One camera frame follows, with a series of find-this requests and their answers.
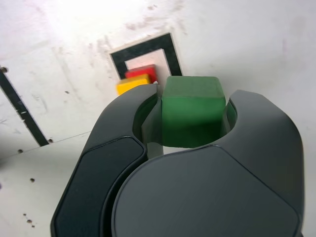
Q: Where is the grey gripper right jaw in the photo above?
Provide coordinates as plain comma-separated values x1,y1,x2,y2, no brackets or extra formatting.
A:
110,89,304,237

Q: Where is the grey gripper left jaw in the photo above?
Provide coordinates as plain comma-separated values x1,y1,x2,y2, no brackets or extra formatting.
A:
50,83,164,237

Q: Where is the green cube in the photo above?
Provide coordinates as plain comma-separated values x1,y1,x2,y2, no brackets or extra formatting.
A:
160,76,228,149

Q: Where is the yellow cube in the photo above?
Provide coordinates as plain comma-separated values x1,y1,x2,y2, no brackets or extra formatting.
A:
116,74,152,96

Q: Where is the red cube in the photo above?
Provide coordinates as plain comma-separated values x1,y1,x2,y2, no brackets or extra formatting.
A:
124,64,158,83

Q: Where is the black tape square outline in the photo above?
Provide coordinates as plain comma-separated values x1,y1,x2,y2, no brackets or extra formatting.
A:
109,32,183,81

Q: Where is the black tape strip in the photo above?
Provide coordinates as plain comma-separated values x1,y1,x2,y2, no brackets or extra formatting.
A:
0,70,49,147

